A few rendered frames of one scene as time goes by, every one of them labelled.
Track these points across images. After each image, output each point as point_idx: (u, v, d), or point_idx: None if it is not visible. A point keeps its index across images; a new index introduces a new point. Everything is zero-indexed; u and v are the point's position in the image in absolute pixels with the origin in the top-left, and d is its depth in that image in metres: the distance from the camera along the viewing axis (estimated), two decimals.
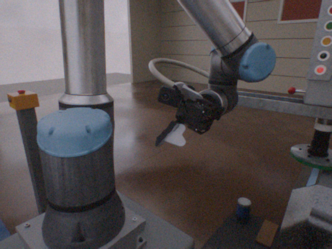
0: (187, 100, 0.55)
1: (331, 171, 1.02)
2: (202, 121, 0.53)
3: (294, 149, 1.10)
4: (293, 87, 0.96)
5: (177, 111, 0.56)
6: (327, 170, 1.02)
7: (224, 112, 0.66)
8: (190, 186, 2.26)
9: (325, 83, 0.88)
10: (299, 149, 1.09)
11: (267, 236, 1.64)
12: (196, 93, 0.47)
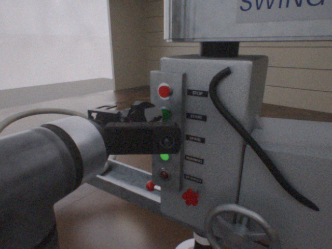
0: None
1: None
2: None
3: None
4: (151, 184, 0.65)
5: None
6: None
7: None
8: (126, 234, 1.95)
9: (178, 191, 0.57)
10: None
11: None
12: None
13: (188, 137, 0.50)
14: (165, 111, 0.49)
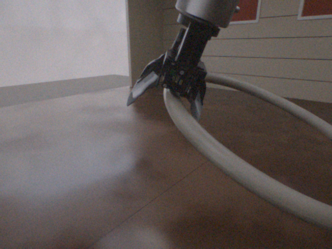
0: (165, 71, 0.43)
1: None
2: (177, 91, 0.39)
3: None
4: None
5: None
6: None
7: None
8: None
9: None
10: None
11: None
12: (133, 97, 0.42)
13: None
14: None
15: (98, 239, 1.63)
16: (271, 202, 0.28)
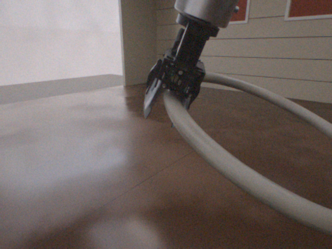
0: None
1: None
2: (176, 91, 0.39)
3: None
4: None
5: None
6: None
7: None
8: (178, 244, 1.59)
9: None
10: None
11: None
12: (146, 109, 0.43)
13: None
14: None
15: (73, 223, 1.77)
16: (267, 204, 0.27)
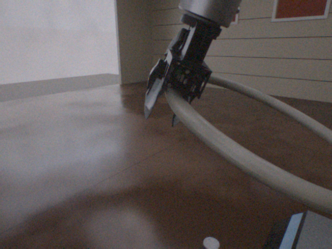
0: None
1: (310, 248, 0.62)
2: (181, 90, 0.39)
3: None
4: None
5: None
6: (304, 247, 0.62)
7: None
8: (153, 215, 1.86)
9: None
10: None
11: None
12: (149, 110, 0.43)
13: None
14: None
15: (65, 200, 2.04)
16: (285, 193, 0.30)
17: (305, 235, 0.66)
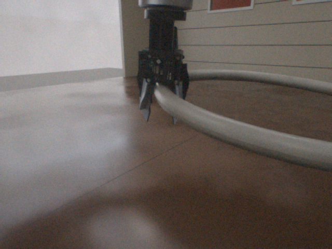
0: None
1: None
2: (161, 81, 0.39)
3: None
4: None
5: None
6: None
7: None
8: (187, 227, 1.31)
9: None
10: None
11: None
12: (140, 109, 0.44)
13: None
14: None
15: (63, 205, 1.49)
16: (263, 152, 0.24)
17: None
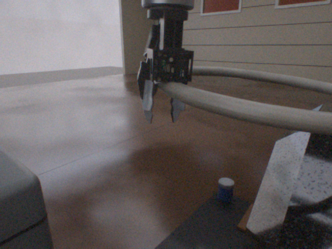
0: None
1: None
2: (171, 79, 0.40)
3: None
4: None
5: None
6: None
7: None
8: (167, 168, 1.93)
9: None
10: None
11: None
12: (149, 111, 0.43)
13: None
14: None
15: (81, 157, 2.11)
16: (307, 128, 0.29)
17: (327, 109, 0.73)
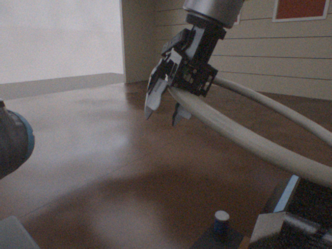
0: (169, 73, 0.44)
1: (305, 192, 0.83)
2: (188, 89, 0.40)
3: None
4: None
5: None
6: (301, 191, 0.84)
7: None
8: (168, 196, 2.08)
9: None
10: None
11: None
12: (153, 110, 0.42)
13: None
14: None
15: (87, 183, 2.26)
16: (302, 175, 0.32)
17: (302, 184, 0.87)
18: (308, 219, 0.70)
